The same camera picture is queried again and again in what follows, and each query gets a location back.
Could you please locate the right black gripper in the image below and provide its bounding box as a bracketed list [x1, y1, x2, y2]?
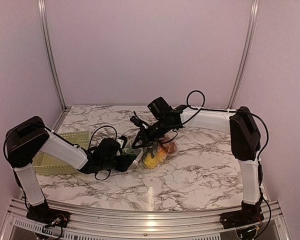
[131, 117, 174, 149]

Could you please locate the clear zip top bag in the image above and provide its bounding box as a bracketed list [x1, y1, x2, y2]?
[125, 139, 179, 174]

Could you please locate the green plastic basket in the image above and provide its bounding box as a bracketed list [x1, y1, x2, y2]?
[33, 131, 91, 176]

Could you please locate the fake bok choy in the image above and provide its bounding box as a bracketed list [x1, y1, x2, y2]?
[123, 147, 141, 161]

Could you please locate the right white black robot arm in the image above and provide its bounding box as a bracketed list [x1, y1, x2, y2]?
[130, 97, 262, 224]

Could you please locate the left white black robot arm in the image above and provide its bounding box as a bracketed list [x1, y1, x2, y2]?
[3, 116, 133, 223]

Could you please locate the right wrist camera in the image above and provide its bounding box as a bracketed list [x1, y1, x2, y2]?
[129, 111, 150, 129]

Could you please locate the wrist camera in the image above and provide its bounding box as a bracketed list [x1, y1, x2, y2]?
[115, 135, 128, 152]
[129, 111, 150, 129]

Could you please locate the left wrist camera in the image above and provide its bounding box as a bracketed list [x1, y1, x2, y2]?
[115, 135, 128, 152]

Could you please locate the front aluminium rail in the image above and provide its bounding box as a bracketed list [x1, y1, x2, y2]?
[0, 197, 291, 240]

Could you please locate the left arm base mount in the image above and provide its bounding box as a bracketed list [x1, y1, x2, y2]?
[26, 208, 70, 228]

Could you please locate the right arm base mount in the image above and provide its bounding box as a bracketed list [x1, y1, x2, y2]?
[219, 210, 265, 229]

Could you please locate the left aluminium frame post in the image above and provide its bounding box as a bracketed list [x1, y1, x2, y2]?
[37, 0, 67, 112]

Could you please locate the aluminium frame post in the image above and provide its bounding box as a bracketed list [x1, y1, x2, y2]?
[37, 0, 67, 112]
[227, 0, 260, 109]

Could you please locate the right aluminium frame post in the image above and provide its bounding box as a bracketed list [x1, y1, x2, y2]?
[227, 0, 260, 109]

